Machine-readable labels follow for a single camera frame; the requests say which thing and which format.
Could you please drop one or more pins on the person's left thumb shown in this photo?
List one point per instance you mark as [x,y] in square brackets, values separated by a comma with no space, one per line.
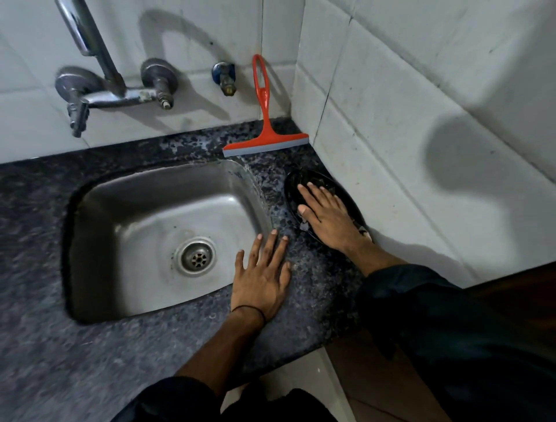
[285,276]

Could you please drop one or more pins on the person's left forearm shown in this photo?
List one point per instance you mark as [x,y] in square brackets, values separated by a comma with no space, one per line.
[221,352]

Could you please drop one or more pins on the person's left hand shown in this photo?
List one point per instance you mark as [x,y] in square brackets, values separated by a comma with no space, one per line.
[259,289]

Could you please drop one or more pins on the person's right hand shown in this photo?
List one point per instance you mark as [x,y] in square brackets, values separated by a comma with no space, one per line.
[334,221]

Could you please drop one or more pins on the stainless steel sink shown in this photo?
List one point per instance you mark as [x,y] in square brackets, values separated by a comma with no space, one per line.
[143,226]

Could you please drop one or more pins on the black oval soap dish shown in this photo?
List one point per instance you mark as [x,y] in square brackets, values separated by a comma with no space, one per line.
[295,191]

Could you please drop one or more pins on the brass and blue tap valve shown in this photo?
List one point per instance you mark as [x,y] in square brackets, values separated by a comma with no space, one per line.
[226,78]

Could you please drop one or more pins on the person's left little finger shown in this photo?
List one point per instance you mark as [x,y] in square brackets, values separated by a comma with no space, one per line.
[239,263]

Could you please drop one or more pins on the black shirt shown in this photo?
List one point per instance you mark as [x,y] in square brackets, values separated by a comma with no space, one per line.
[434,348]

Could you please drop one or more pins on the person's right little finger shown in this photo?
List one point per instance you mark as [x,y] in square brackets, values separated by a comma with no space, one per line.
[340,203]

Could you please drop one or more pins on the person's right thumb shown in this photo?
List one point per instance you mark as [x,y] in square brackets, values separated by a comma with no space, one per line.
[307,214]

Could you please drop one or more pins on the black wrist thread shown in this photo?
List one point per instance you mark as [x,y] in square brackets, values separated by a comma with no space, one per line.
[256,308]

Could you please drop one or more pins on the person's left middle finger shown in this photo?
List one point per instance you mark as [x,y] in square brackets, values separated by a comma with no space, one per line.
[269,248]

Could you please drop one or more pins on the orange squeegee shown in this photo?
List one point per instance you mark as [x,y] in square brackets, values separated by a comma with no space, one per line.
[266,134]

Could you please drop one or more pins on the person's right forearm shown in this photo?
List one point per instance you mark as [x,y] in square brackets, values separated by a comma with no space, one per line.
[371,257]

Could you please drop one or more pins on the steel sink drain strainer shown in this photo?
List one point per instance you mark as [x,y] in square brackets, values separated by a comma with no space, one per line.
[196,256]

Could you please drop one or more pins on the person's right middle finger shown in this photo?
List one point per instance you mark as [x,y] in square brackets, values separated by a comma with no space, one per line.
[318,195]

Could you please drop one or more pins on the chrome wall faucet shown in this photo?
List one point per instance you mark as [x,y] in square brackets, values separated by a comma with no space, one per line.
[113,96]

